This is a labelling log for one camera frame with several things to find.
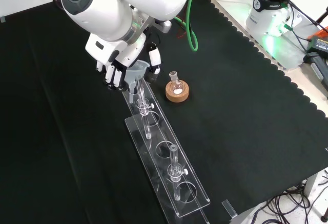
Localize cork ring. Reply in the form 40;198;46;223
165;80;191;104

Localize metal base plate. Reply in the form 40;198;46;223
214;0;320;71

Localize green cable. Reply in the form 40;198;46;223
185;0;199;52

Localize black bench cloth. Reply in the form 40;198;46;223
0;0;328;224

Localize black tripod leg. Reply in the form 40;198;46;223
314;10;328;27

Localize black and orange charger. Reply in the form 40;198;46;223
306;26;328;53

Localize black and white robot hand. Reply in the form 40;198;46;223
85;33;162;92

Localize thin red cable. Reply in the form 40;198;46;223
174;16;189;39

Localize black tool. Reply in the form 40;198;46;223
303;51;328;93

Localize translucent plastic funnel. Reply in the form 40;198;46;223
124;60;151;104

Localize black floor cables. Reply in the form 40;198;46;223
250;169;328;224

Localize round-bottom glass flask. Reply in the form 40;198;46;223
169;71;186;94

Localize clear acrylic funnel stand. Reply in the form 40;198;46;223
121;78;212;224

